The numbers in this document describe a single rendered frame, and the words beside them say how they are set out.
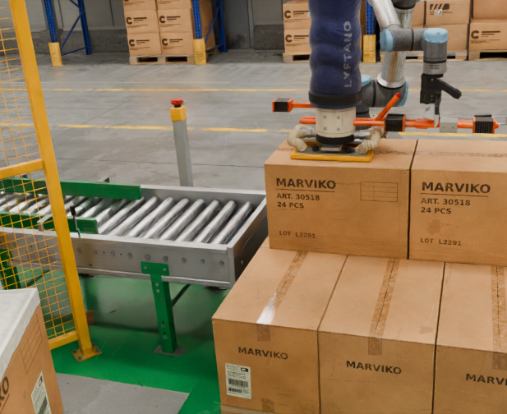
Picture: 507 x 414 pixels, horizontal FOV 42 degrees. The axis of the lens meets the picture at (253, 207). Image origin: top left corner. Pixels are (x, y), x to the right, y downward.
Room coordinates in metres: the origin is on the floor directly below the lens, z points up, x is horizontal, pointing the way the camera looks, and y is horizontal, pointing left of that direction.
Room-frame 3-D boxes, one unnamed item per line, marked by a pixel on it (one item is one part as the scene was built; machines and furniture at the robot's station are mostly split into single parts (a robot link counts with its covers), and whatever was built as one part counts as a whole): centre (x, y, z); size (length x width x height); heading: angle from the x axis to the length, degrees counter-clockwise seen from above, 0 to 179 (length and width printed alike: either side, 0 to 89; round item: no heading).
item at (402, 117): (2.64, -0.62, 1.07); 0.10 x 0.08 x 0.06; 161
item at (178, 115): (3.52, 0.37, 0.50); 0.07 x 0.07 x 1.00; 70
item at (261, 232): (2.86, -0.01, 0.48); 0.70 x 0.03 x 0.15; 160
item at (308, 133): (2.72, -0.38, 1.01); 0.34 x 0.25 x 0.06; 71
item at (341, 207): (2.70, -0.41, 0.74); 0.60 x 0.40 x 0.40; 71
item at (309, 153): (2.63, -0.35, 0.97); 0.34 x 0.10 x 0.05; 71
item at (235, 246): (2.86, 0.00, 0.58); 0.70 x 0.03 x 0.06; 160
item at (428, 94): (2.60, -0.75, 1.21); 0.09 x 0.08 x 0.12; 70
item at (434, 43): (2.60, -0.76, 1.38); 0.10 x 0.09 x 0.12; 177
